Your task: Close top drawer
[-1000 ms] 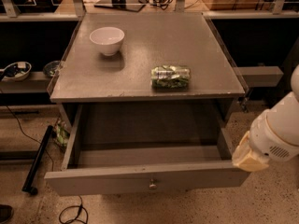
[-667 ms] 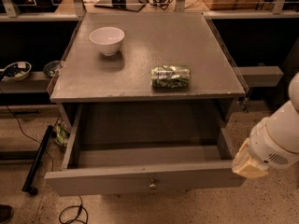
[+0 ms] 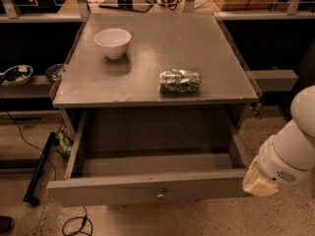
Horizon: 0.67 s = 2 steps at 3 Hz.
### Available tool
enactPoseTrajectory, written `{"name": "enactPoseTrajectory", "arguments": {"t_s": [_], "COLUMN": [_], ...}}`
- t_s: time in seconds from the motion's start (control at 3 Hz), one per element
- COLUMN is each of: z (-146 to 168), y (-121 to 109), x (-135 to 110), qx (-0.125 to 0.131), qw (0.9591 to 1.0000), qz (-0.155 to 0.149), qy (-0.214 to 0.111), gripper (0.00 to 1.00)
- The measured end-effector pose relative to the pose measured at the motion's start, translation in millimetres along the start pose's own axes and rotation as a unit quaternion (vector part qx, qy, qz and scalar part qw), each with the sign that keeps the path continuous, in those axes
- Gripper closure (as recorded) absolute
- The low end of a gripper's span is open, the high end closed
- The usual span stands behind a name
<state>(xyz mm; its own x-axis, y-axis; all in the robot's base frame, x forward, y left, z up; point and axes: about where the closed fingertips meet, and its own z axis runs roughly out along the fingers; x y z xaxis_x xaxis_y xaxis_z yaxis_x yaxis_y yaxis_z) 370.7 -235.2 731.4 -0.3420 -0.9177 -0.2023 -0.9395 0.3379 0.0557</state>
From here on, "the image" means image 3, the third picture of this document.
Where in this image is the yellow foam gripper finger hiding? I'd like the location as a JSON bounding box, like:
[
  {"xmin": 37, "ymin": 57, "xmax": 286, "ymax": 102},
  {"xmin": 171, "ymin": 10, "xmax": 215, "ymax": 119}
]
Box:
[{"xmin": 242, "ymin": 157, "xmax": 279, "ymax": 197}]

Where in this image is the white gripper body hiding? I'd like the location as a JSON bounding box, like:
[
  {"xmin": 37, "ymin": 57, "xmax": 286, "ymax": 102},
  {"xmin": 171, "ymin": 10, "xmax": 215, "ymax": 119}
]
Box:
[{"xmin": 257, "ymin": 136, "xmax": 310, "ymax": 186}]

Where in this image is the grey top drawer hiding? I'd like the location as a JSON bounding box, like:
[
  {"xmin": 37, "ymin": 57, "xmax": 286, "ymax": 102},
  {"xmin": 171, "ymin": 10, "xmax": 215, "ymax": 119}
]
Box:
[{"xmin": 47, "ymin": 107, "xmax": 246, "ymax": 207}]

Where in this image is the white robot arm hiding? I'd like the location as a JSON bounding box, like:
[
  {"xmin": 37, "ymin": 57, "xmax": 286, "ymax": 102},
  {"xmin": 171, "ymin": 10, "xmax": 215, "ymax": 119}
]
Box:
[{"xmin": 242, "ymin": 86, "xmax": 315, "ymax": 197}]

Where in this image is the grey drawer cabinet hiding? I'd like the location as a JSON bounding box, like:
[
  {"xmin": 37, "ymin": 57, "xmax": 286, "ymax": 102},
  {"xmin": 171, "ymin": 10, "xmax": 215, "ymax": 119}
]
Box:
[{"xmin": 48, "ymin": 12, "xmax": 264, "ymax": 140}]

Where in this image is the green snack bag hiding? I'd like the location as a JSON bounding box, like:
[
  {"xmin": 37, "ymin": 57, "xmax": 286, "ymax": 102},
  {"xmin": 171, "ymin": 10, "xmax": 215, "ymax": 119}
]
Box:
[{"xmin": 158, "ymin": 69, "xmax": 201, "ymax": 93}]

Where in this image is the green bag on floor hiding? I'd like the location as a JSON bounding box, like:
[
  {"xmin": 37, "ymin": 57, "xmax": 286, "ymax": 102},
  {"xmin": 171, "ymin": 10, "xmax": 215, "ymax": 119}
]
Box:
[{"xmin": 56, "ymin": 125, "xmax": 73, "ymax": 156}]

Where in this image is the white ceramic bowl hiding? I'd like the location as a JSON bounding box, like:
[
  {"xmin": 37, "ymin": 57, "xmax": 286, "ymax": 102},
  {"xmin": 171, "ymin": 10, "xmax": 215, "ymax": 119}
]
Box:
[{"xmin": 94, "ymin": 29, "xmax": 132, "ymax": 59}]

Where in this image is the black monitor stand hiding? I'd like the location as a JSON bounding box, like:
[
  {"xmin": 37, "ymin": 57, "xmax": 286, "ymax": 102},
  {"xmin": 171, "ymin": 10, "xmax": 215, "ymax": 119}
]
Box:
[{"xmin": 98, "ymin": 0, "xmax": 153, "ymax": 13}]

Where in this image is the black bar on floor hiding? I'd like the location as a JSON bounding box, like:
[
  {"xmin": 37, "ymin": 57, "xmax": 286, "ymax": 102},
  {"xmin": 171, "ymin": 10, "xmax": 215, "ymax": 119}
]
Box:
[{"xmin": 23, "ymin": 132, "xmax": 56, "ymax": 207}]

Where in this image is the black shoe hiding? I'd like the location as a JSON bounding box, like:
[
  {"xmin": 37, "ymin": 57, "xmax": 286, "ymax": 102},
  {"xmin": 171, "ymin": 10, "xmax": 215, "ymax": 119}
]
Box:
[{"xmin": 0, "ymin": 215, "xmax": 14, "ymax": 236}]

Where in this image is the white bowl with items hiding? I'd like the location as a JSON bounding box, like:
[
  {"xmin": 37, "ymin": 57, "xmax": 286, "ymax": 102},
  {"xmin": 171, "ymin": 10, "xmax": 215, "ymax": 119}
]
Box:
[{"xmin": 0, "ymin": 65, "xmax": 33, "ymax": 86}]

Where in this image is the black floor cable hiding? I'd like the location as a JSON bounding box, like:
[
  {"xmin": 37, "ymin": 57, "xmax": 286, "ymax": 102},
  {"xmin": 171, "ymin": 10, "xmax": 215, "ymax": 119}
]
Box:
[{"xmin": 0, "ymin": 95, "xmax": 95, "ymax": 236}]

